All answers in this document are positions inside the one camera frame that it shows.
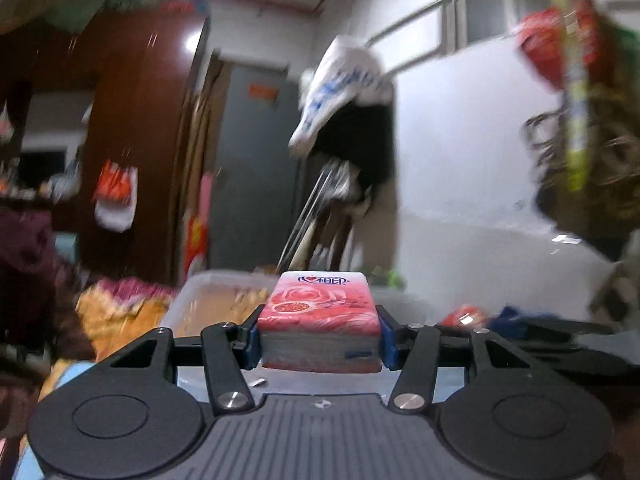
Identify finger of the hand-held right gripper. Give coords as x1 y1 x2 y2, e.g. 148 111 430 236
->
510 342 640 379
435 321 619 350

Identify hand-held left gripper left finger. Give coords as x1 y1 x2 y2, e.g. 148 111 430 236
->
95 307 266 416

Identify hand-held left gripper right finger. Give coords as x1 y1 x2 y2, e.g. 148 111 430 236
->
377 305 538 413

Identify translucent plastic basket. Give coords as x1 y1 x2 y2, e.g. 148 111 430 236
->
160 269 432 397

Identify pink rose-print tissue pack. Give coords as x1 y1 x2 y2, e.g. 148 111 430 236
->
257 271 383 374

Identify blue printed bag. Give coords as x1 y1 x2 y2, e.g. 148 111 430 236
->
492 304 563 332

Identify red snack packet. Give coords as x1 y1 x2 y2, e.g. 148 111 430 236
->
439 304 490 330

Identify red and yellow bag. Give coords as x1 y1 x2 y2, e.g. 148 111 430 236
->
184 209 210 282

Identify dark hanging bag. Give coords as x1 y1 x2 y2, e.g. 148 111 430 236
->
535 155 640 263

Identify yellow cloth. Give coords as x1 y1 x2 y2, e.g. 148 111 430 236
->
75 277 178 358

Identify metal crutches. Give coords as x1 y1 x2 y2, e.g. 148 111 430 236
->
276 156 352 273

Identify grey metal door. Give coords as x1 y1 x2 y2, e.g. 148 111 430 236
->
206 60 307 272

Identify black hanging garment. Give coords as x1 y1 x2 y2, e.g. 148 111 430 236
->
309 99 397 193

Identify orange and white plastic bag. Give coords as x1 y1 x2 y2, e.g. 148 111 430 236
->
91 159 139 234

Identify maroon cloth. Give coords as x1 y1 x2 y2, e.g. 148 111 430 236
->
0 207 58 321

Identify brown wooden wardrobe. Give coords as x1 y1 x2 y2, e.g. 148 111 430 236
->
0 7 212 288

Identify white blue-lettered garment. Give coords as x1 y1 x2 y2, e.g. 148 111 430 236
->
288 34 397 157

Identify red plastic bag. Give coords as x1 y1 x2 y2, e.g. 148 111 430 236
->
516 6 602 95

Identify window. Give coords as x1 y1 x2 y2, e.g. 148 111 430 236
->
439 0 553 55

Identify green cloth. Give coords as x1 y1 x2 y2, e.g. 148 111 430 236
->
42 0 128 33

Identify coiled brown rope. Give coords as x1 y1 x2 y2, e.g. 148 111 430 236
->
521 102 640 196

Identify yellow-green strap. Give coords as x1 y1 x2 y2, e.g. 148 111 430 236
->
537 0 592 193

